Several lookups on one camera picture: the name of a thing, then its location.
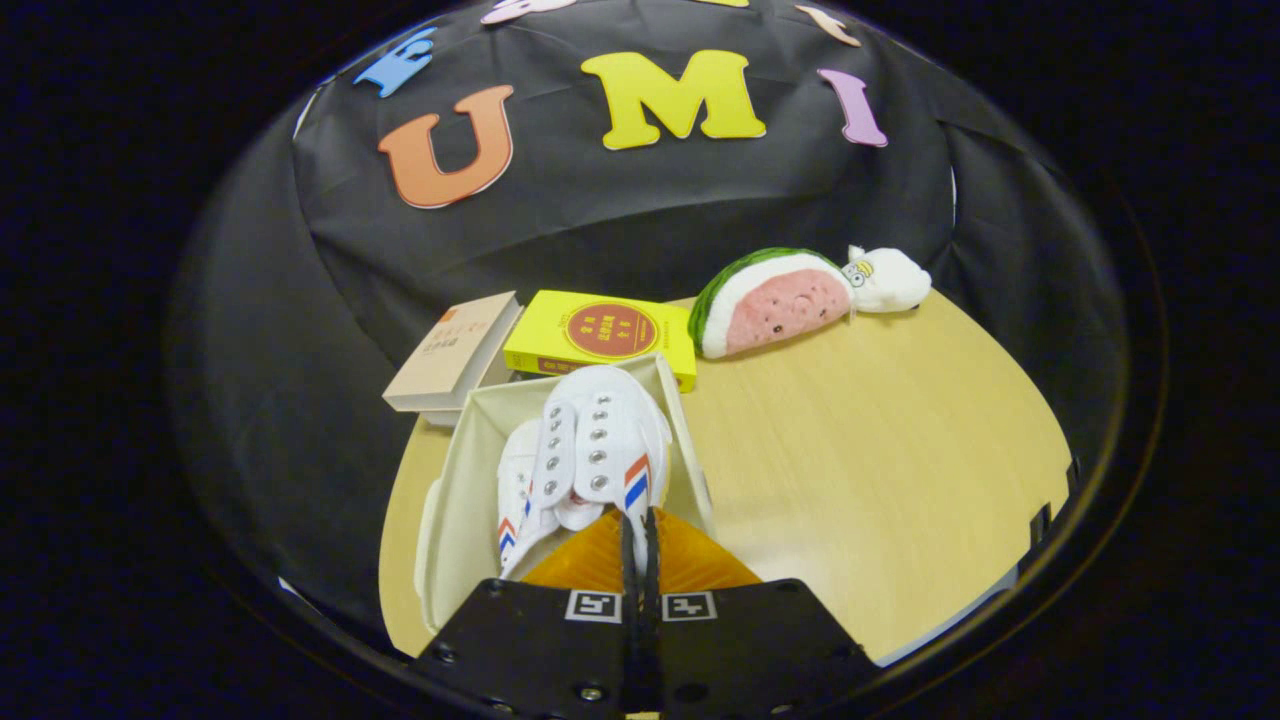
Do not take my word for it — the yellow book with red circle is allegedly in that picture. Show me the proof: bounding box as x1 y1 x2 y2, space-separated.
502 290 699 394

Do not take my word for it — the watermelon slice plush toy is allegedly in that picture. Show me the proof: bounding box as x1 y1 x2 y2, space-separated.
688 247 854 360

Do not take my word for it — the cream fabric storage box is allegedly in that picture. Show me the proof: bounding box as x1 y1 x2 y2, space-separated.
413 352 717 636

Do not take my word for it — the small white plush toy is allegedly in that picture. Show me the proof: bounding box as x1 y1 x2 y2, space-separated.
845 245 933 316

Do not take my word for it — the white canvas shoe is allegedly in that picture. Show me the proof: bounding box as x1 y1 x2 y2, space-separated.
496 420 566 581
528 364 674 576

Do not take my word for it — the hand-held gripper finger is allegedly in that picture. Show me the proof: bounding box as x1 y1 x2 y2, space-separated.
640 506 883 720
410 508 641 720

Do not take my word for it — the beige paperback book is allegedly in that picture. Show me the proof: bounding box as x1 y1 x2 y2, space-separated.
382 291 525 414

